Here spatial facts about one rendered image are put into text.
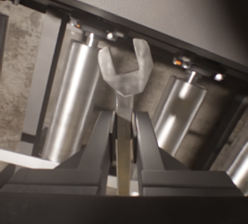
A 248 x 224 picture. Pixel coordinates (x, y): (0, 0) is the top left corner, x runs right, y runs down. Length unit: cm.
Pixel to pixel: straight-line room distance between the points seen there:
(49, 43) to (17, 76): 103
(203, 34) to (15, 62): 150
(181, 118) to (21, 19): 135
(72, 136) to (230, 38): 45
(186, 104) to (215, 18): 32
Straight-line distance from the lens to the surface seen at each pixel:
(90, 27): 46
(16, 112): 173
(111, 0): 19
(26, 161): 62
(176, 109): 49
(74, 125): 51
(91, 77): 46
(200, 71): 49
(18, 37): 158
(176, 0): 19
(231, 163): 69
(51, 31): 62
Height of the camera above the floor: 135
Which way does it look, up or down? 73 degrees down
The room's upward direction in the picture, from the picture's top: 177 degrees counter-clockwise
